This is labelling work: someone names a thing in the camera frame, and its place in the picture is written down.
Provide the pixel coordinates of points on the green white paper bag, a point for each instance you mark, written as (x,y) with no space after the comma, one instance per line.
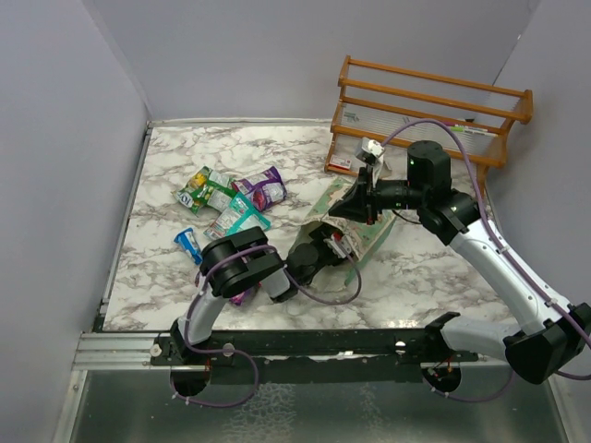
(365,235)

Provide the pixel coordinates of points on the purple snack packet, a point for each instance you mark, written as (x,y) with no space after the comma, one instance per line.
(263,190)

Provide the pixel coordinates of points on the blue small snack packet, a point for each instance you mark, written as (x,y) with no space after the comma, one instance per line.
(186,240)

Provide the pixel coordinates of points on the yellow green snack packet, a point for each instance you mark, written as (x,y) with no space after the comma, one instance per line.
(196,192)

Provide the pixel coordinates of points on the red white small box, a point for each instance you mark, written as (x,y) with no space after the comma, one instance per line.
(339,162)

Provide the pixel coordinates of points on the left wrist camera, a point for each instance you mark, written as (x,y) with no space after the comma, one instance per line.
(340,246)

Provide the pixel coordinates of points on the wooden shelf rack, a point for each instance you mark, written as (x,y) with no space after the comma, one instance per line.
(377,101)

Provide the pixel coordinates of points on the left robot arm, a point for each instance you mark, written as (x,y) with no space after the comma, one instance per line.
(243,261)

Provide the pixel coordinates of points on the purple Fox's candy packet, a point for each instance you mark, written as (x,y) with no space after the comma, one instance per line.
(242,298)

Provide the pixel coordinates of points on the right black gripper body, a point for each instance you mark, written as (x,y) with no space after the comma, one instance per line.
(379,194)

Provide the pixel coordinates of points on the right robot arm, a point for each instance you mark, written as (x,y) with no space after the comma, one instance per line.
(548,331)

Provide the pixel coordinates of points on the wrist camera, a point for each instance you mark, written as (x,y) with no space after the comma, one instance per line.
(340,246)
(370,152)

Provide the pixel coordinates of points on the markers on shelf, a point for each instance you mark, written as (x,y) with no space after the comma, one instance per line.
(468,130)

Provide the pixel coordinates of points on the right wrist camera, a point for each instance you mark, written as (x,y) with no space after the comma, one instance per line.
(370,152)

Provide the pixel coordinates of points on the teal Fox's candy packet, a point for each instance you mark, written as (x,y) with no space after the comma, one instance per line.
(239,216)

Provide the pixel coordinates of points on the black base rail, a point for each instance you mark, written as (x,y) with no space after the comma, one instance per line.
(290,356)

